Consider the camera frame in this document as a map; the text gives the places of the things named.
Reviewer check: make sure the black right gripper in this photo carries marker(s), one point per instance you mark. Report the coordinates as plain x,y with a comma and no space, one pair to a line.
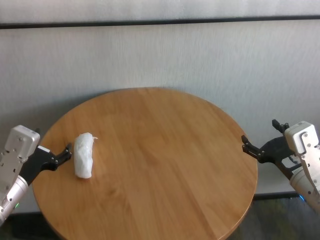
275,150

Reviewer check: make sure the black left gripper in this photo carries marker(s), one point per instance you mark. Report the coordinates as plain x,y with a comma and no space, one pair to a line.
37,162

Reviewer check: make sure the white plastic-wrapped sandbag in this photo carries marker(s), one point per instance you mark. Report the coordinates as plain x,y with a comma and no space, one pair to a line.
83,157

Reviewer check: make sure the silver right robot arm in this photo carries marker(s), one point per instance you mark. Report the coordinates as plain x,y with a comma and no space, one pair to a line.
302,185

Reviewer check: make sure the black baseboard strip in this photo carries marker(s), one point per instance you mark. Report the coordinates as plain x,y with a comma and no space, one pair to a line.
275,195

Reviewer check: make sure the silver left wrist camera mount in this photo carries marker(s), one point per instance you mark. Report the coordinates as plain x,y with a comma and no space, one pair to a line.
22,140

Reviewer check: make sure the black wall rail strip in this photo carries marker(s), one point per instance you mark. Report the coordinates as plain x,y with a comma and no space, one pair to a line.
160,21

